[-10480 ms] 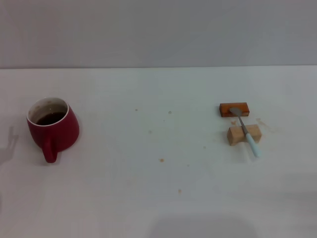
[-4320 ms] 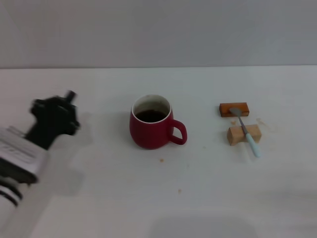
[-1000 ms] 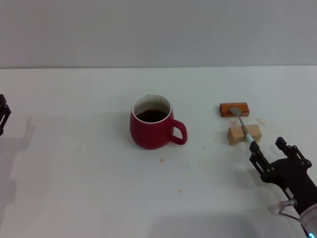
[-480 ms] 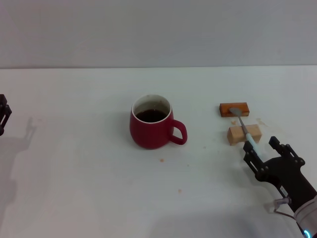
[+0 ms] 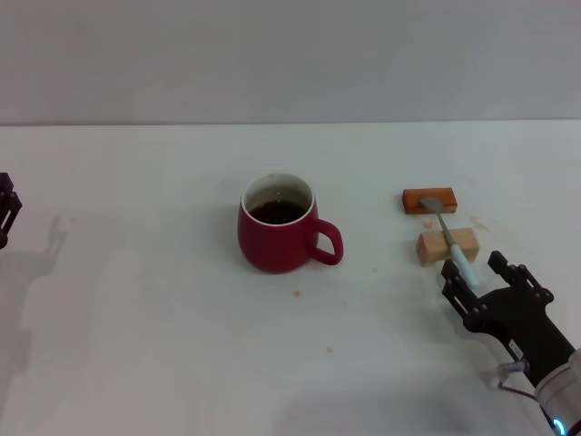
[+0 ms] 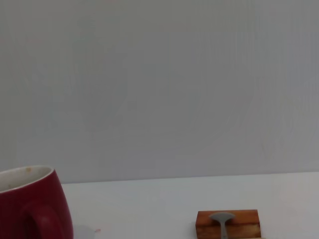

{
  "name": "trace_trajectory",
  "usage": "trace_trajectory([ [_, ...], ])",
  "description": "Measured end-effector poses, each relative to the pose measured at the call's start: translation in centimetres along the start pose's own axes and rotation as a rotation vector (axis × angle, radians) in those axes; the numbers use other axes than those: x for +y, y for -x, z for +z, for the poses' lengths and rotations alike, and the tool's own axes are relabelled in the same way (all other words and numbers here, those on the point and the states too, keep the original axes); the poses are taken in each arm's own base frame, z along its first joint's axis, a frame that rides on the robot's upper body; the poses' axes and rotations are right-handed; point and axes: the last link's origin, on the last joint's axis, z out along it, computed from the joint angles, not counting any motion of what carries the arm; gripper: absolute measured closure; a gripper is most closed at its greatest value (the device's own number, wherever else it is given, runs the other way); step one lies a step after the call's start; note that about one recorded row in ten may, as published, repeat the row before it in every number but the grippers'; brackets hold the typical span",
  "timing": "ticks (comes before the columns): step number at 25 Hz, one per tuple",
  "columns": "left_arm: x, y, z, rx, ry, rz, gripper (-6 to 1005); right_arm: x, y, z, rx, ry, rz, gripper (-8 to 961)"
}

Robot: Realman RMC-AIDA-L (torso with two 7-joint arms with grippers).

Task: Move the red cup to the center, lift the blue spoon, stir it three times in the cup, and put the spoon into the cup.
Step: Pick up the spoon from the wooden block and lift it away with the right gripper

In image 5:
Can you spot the orange-brown wooden block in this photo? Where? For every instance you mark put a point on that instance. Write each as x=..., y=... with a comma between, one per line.
x=415, y=202

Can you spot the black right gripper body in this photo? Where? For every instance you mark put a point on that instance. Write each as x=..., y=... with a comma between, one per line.
x=522, y=327

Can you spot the light wooden arch block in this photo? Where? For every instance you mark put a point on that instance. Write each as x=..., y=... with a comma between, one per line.
x=433, y=247

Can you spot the dark coffee liquid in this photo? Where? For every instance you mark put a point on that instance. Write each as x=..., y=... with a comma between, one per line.
x=277, y=212

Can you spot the red ceramic mug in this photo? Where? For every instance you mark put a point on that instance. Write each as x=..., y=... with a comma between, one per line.
x=277, y=247

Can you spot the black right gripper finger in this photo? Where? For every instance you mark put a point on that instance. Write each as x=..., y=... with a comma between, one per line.
x=460, y=290
x=517, y=277

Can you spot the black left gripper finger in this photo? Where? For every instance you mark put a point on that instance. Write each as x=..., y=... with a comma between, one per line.
x=6, y=213

